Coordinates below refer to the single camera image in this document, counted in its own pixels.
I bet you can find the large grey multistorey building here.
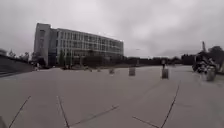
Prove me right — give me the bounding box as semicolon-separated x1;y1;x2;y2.
32;22;125;67

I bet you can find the row of dark trees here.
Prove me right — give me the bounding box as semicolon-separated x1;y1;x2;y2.
58;45;224;69

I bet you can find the group of parked scooters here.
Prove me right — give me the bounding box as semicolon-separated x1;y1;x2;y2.
191;51;218;75

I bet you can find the grey concrete paved plaza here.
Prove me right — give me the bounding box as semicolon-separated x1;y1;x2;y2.
0;65;224;128

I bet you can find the row of concrete bollards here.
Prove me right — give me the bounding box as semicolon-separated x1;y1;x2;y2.
83;65;217;82

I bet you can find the low dark wall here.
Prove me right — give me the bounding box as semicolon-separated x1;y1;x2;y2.
0;54;35;78

